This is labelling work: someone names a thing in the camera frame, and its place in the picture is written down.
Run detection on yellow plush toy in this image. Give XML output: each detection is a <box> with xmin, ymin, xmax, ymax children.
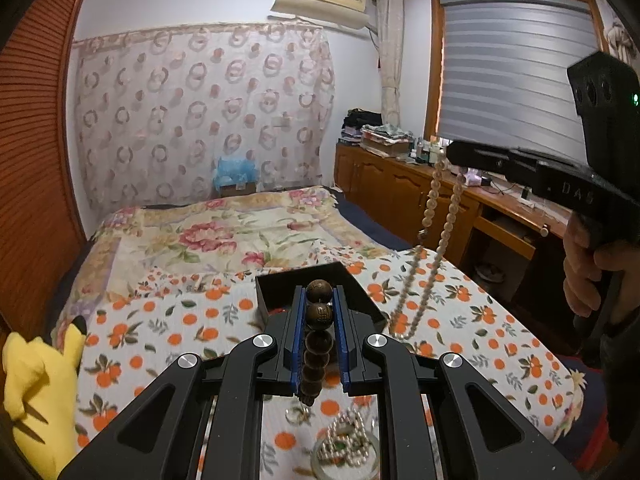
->
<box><xmin>2</xmin><ymin>315</ymin><xmax>87</xmax><ymax>479</ymax></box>

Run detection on person's right hand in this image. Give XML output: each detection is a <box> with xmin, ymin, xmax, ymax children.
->
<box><xmin>563</xmin><ymin>214</ymin><xmax>640</xmax><ymax>324</ymax></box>

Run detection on wooden louvered wardrobe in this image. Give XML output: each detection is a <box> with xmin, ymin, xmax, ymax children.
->
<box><xmin>1</xmin><ymin>0</ymin><xmax>86</xmax><ymax>338</ymax></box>

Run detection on bottles and clutter on sideboard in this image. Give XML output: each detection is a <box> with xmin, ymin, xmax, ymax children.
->
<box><xmin>410</xmin><ymin>138</ymin><xmax>492</xmax><ymax>186</ymax></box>

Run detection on circle pattern lace curtain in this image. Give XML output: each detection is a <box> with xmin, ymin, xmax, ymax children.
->
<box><xmin>74</xmin><ymin>22</ymin><xmax>335</xmax><ymax>216</ymax></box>

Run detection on orange print tablecloth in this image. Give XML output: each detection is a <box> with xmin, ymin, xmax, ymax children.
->
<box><xmin>74</xmin><ymin>252</ymin><xmax>576</xmax><ymax>479</ymax></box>

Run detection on grey zebra window blind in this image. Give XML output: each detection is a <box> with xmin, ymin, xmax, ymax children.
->
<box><xmin>436</xmin><ymin>0</ymin><xmax>598</xmax><ymax>162</ymax></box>

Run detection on floral bed quilt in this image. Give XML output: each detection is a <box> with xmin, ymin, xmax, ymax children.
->
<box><xmin>51</xmin><ymin>186</ymin><xmax>390</xmax><ymax>346</ymax></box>

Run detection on stack of folded clothes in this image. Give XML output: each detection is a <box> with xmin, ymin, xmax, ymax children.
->
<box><xmin>338</xmin><ymin>108</ymin><xmax>416</xmax><ymax>158</ymax></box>

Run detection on white wall air conditioner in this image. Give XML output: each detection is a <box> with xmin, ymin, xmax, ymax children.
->
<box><xmin>271</xmin><ymin>0</ymin><xmax>370</xmax><ymax>29</ymax></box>

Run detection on black square jewelry box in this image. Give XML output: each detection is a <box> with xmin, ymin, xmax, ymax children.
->
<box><xmin>255</xmin><ymin>262</ymin><xmax>386</xmax><ymax>332</ymax></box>

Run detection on blue tissue gift box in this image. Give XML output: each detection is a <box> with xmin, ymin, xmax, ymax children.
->
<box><xmin>213</xmin><ymin>157</ymin><xmax>258</xmax><ymax>197</ymax></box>

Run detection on gold finger rings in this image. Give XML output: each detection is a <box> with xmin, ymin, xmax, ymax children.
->
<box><xmin>284</xmin><ymin>404</ymin><xmax>313</xmax><ymax>428</ymax></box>

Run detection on beige tied window curtain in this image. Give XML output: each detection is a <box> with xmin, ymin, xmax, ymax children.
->
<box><xmin>376</xmin><ymin>0</ymin><xmax>404</xmax><ymax>127</ymax></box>

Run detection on pearl bead necklace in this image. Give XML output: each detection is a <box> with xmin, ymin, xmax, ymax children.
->
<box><xmin>387</xmin><ymin>158</ymin><xmax>467</xmax><ymax>342</ymax></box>

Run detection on wooden sideboard cabinet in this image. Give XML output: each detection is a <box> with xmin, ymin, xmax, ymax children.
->
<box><xmin>334</xmin><ymin>144</ymin><xmax>566</xmax><ymax>310</ymax></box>

